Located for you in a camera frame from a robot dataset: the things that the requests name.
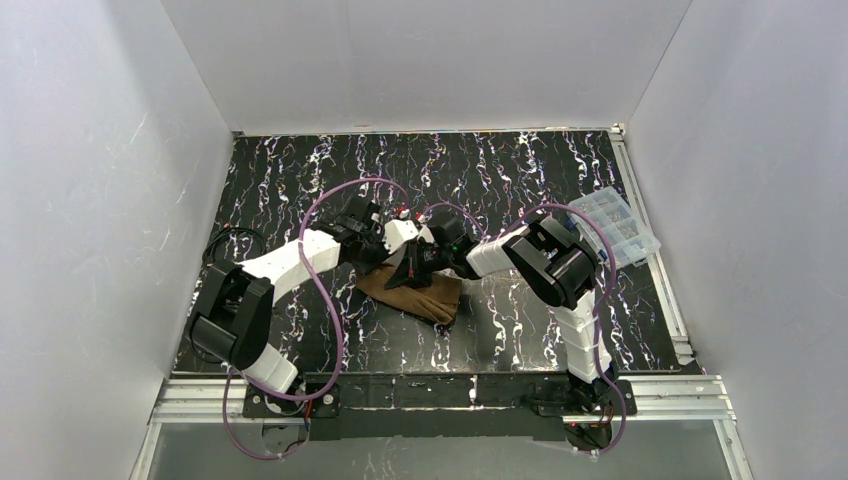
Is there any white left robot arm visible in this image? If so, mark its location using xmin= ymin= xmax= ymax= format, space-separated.
xmin=186 ymin=197 xmax=419 ymax=402

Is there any aluminium side rail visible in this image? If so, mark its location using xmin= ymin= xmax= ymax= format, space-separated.
xmin=609 ymin=123 xmax=695 ymax=365

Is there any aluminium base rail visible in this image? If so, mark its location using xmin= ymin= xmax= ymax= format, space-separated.
xmin=151 ymin=373 xmax=736 ymax=441

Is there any black coiled cable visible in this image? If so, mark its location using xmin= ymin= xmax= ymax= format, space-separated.
xmin=200 ymin=227 xmax=268 ymax=273

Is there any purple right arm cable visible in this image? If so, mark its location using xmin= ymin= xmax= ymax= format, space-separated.
xmin=415 ymin=201 xmax=629 ymax=458

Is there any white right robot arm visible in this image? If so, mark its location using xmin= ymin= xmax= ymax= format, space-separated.
xmin=378 ymin=215 xmax=617 ymax=411

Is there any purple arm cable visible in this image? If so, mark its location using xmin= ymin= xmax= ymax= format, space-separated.
xmin=221 ymin=177 xmax=412 ymax=462
xmin=415 ymin=201 xmax=629 ymax=458

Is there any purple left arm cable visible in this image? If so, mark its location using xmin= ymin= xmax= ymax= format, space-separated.
xmin=221 ymin=177 xmax=412 ymax=462

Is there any clear plastic compartment box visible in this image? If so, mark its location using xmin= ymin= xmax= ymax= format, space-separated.
xmin=569 ymin=187 xmax=661 ymax=269

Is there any brown woven cloth napkin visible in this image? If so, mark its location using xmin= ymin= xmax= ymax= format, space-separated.
xmin=356 ymin=264 xmax=463 ymax=325

